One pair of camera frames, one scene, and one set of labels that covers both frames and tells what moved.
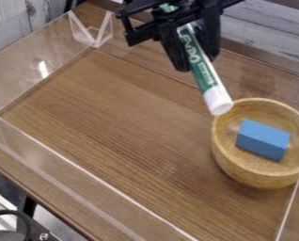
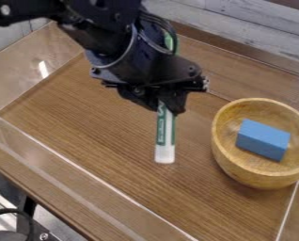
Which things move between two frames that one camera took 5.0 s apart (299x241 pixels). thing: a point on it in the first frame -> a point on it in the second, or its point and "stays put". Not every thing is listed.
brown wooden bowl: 260,143 stays put
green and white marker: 216,98 -> 164,135
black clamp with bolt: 39,233 stays put
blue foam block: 263,139 stays put
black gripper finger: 170,38 -> 144,98
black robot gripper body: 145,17 -> 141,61
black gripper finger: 207,29 -> 175,101
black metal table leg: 29,206 stays put
